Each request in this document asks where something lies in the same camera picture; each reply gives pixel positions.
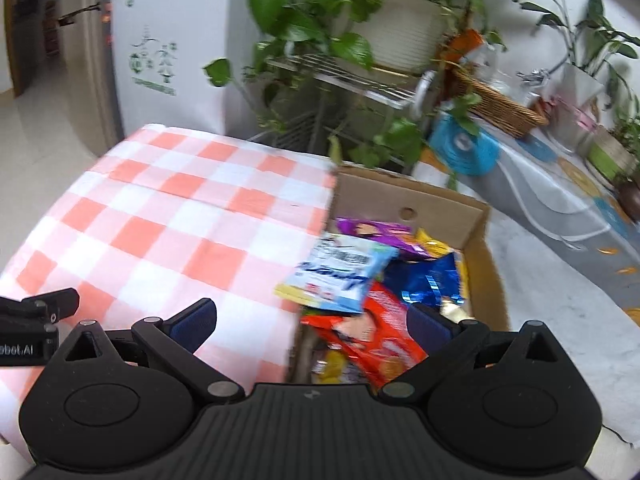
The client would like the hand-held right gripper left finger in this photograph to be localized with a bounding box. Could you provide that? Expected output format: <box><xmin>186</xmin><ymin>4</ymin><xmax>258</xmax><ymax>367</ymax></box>
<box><xmin>55</xmin><ymin>297</ymin><xmax>246</xmax><ymax>403</ymax></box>

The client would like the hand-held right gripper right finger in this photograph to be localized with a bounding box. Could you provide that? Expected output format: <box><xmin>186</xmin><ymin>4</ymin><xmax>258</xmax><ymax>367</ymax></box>
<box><xmin>377</xmin><ymin>302</ymin><xmax>571</xmax><ymax>403</ymax></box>

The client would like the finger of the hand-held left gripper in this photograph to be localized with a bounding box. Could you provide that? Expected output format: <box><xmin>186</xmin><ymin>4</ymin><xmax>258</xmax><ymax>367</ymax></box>
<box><xmin>0</xmin><ymin>288</ymin><xmax>80</xmax><ymax>322</ymax></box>

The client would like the blue foil snack packet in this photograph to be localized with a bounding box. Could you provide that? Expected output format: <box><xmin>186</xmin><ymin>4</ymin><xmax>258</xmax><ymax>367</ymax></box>
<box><xmin>382</xmin><ymin>252</ymin><xmax>466</xmax><ymax>311</ymax></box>

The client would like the red snack packet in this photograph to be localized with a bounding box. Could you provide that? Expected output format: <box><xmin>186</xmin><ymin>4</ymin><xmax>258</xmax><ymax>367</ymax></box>
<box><xmin>300</xmin><ymin>280</ymin><xmax>431</xmax><ymax>381</ymax></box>

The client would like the yellow snack packet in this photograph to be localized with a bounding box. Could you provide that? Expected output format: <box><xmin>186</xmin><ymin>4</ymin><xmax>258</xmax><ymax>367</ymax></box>
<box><xmin>312</xmin><ymin>347</ymin><xmax>373</xmax><ymax>386</ymax></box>
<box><xmin>412</xmin><ymin>227</ymin><xmax>453</xmax><ymax>261</ymax></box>

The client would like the purple snack packet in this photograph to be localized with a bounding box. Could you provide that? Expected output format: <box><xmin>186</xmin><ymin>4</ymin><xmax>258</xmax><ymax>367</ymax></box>
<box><xmin>334</xmin><ymin>217</ymin><xmax>426</xmax><ymax>261</ymax></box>

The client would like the white blue snack packet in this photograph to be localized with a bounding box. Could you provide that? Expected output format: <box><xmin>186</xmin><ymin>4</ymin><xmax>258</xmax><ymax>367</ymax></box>
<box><xmin>274</xmin><ymin>232</ymin><xmax>401</xmax><ymax>317</ymax></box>

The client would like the cardboard box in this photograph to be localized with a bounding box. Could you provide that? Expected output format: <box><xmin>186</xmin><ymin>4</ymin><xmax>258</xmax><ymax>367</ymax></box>
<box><xmin>285</xmin><ymin>165</ymin><xmax>511</xmax><ymax>386</ymax></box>

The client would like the pink white checkered cloth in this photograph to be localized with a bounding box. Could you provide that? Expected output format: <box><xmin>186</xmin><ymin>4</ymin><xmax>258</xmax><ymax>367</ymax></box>
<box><xmin>0</xmin><ymin>122</ymin><xmax>338</xmax><ymax>461</ymax></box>

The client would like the grey printed tablecloth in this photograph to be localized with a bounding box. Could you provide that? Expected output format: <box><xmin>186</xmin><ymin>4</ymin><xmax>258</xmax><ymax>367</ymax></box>
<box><xmin>415</xmin><ymin>110</ymin><xmax>640</xmax><ymax>461</ymax></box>

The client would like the grey refrigerator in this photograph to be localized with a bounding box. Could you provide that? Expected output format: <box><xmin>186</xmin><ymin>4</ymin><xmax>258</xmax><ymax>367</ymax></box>
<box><xmin>52</xmin><ymin>0</ymin><xmax>126</xmax><ymax>158</ymax></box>

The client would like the wicker basket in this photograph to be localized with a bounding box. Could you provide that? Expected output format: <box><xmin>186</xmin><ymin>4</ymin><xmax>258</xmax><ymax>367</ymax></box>
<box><xmin>452</xmin><ymin>67</ymin><xmax>548</xmax><ymax>138</ymax></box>

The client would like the brown clay teapot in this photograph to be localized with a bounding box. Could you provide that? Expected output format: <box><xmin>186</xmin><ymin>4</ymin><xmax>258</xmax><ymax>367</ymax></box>
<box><xmin>617</xmin><ymin>175</ymin><xmax>640</xmax><ymax>221</ymax></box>

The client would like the glass jar with pink lid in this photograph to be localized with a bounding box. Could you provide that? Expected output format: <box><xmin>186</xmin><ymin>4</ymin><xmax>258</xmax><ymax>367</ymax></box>
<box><xmin>547</xmin><ymin>97</ymin><xmax>601</xmax><ymax>153</ymax></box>

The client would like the plant in green striped pot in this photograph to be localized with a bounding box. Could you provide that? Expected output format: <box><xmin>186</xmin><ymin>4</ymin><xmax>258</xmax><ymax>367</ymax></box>
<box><xmin>585</xmin><ymin>115</ymin><xmax>640</xmax><ymax>186</ymax></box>

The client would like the white metal rack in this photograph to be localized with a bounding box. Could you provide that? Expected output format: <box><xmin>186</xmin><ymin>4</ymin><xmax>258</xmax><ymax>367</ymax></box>
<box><xmin>247</xmin><ymin>52</ymin><xmax>441</xmax><ymax>171</ymax></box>

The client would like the white chest freezer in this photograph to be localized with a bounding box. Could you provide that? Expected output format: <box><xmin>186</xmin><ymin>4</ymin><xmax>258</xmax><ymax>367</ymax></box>
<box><xmin>107</xmin><ymin>0</ymin><xmax>261</xmax><ymax>141</ymax></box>

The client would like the clear plastic bag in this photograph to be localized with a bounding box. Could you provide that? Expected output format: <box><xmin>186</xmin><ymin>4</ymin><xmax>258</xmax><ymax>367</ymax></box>
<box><xmin>475</xmin><ymin>42</ymin><xmax>506</xmax><ymax>91</ymax></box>

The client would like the plant in white faceted pot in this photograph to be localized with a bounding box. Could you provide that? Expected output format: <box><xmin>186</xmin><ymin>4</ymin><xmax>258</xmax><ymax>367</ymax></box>
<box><xmin>520</xmin><ymin>0</ymin><xmax>640</xmax><ymax>133</ymax></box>

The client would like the dark wooden door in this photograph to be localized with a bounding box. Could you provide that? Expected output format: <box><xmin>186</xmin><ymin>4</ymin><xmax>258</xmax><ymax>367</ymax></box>
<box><xmin>10</xmin><ymin>0</ymin><xmax>66</xmax><ymax>98</ymax></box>

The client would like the orange packet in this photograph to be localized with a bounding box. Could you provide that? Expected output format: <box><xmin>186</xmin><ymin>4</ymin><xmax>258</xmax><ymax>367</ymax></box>
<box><xmin>442</xmin><ymin>27</ymin><xmax>483</xmax><ymax>63</ymax></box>

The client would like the white ribbed plant pot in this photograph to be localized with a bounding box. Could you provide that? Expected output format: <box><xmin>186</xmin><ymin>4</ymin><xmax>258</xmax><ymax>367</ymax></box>
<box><xmin>345</xmin><ymin>0</ymin><xmax>451</xmax><ymax>73</ymax></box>

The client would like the green pothos plant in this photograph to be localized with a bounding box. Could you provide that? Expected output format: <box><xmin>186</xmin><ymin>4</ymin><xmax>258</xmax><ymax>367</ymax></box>
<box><xmin>202</xmin><ymin>0</ymin><xmax>508</xmax><ymax>191</ymax></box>

